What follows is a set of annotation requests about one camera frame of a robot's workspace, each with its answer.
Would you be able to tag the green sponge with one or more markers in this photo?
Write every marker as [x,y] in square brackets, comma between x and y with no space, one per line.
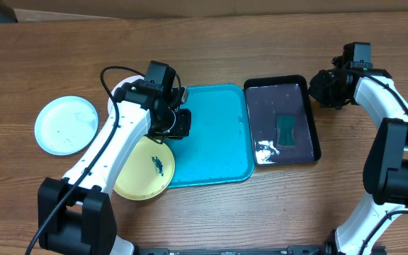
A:
[285,127]

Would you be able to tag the teal plastic tray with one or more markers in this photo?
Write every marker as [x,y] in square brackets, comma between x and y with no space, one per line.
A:
[218,148]

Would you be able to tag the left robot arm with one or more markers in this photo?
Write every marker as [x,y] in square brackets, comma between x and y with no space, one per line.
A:
[75,214]

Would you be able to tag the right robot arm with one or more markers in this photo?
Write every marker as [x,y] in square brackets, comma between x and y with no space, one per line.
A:
[385,172]

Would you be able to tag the yellow round plate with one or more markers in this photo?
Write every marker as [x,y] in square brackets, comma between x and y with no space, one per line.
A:
[147,172]

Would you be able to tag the cardboard backdrop panel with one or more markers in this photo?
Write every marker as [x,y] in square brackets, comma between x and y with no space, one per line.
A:
[204,8]

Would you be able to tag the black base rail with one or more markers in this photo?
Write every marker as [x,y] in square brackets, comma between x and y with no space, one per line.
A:
[325,249]

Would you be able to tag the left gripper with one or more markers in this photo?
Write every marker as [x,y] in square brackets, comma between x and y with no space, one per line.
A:
[180,129]

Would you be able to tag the light blue round plate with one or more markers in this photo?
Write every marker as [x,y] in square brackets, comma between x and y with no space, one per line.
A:
[66,125]

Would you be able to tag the black water tray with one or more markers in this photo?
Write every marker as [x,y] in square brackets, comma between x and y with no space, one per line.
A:
[266,98]

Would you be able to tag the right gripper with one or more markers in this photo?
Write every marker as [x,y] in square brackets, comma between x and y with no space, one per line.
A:
[315,92]

